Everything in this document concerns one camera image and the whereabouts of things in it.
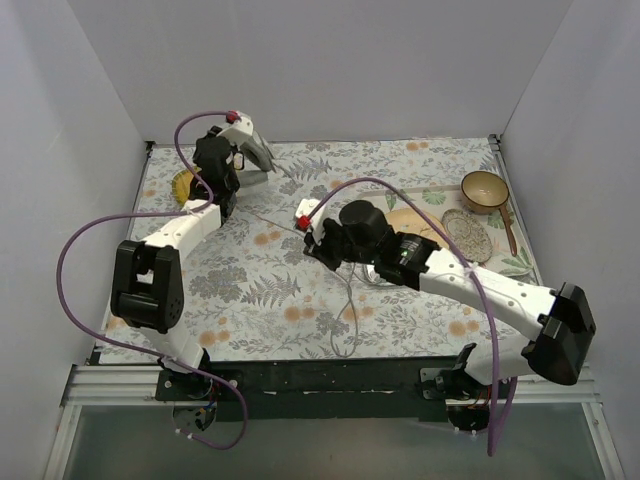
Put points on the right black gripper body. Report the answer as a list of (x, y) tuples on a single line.
[(323, 242)]

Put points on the white grey gaming headphones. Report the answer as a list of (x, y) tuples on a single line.
[(257, 151)]

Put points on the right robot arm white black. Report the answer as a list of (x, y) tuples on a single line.
[(555, 327)]

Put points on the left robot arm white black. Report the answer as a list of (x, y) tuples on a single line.
[(147, 291)]

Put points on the beige bird plate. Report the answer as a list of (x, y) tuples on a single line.
[(408, 221)]

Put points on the floral table mat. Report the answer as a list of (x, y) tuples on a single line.
[(252, 294)]

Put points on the speckled oval plate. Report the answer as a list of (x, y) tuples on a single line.
[(469, 236)]

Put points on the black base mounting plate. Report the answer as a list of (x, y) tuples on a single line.
[(407, 387)]

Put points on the yellow woven bamboo tray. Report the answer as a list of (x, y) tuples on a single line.
[(180, 186)]

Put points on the leaf pattern serving tray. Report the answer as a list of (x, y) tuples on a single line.
[(433, 201)]

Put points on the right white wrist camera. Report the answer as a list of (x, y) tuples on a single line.
[(309, 216)]

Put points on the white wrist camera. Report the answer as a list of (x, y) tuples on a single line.
[(309, 216), (237, 129)]

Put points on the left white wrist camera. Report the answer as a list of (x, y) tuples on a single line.
[(237, 129)]

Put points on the brown bowl with handle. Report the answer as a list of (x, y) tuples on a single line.
[(484, 192)]

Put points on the aluminium frame rail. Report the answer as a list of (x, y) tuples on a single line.
[(129, 385)]

